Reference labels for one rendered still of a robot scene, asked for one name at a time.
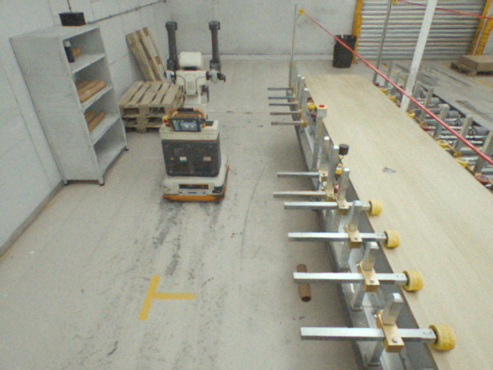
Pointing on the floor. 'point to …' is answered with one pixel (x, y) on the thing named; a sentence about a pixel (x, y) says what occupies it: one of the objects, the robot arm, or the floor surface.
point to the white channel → (418, 53)
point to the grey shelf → (104, 153)
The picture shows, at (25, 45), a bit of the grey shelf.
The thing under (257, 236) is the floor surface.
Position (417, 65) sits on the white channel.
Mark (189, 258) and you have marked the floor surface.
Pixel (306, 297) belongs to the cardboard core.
